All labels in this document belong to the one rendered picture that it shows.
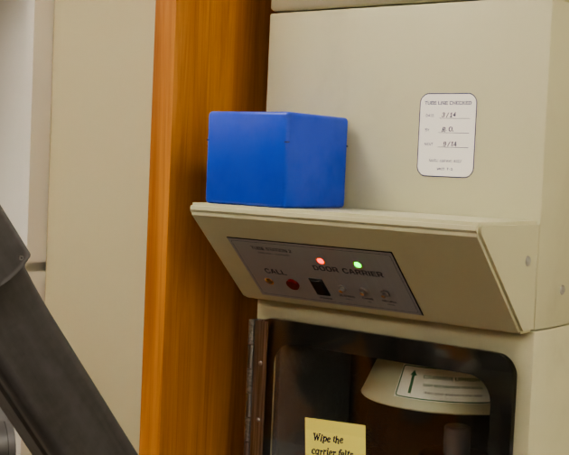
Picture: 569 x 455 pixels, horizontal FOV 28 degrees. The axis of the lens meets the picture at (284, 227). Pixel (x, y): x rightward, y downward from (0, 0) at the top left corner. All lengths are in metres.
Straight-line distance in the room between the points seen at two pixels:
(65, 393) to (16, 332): 0.06
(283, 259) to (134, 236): 0.87
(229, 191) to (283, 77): 0.16
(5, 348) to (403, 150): 0.50
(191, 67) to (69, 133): 0.89
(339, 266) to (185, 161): 0.23
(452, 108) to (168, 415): 0.43
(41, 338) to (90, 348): 1.28
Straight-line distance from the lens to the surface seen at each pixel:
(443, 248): 0.97
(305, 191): 1.08
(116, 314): 1.98
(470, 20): 1.08
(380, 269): 1.03
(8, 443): 1.11
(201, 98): 1.21
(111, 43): 2.00
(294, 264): 1.09
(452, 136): 1.08
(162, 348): 1.19
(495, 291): 0.99
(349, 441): 1.14
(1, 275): 0.70
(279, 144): 1.06
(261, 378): 1.20
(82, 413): 0.78
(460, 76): 1.08
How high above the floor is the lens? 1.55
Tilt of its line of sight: 3 degrees down
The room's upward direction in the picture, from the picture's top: 2 degrees clockwise
